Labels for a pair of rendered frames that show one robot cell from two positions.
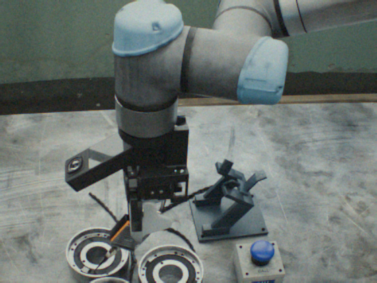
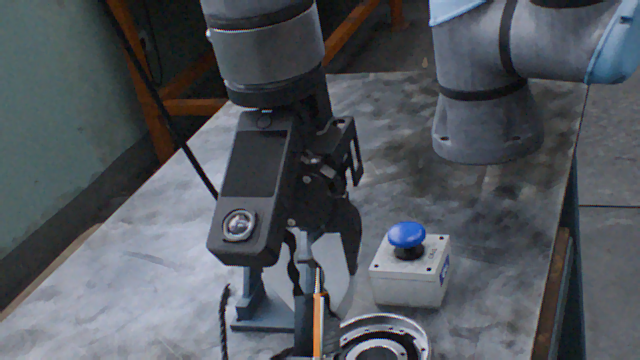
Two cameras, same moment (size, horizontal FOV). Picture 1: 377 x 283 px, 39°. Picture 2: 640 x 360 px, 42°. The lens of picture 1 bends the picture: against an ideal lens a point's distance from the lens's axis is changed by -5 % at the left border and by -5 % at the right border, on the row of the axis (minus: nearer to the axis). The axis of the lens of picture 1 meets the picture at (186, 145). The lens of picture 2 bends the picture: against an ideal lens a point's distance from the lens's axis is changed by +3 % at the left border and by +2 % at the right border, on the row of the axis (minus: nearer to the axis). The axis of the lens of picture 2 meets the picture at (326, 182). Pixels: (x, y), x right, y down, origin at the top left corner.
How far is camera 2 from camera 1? 0.57 m
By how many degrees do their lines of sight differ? 46
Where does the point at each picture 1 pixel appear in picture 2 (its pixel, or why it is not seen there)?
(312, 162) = not seen: hidden behind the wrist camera
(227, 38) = not seen: outside the picture
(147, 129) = (317, 42)
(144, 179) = (333, 154)
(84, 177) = (277, 217)
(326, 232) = (386, 208)
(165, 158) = (317, 118)
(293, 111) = (155, 190)
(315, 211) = not seen: hidden behind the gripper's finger
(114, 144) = (258, 144)
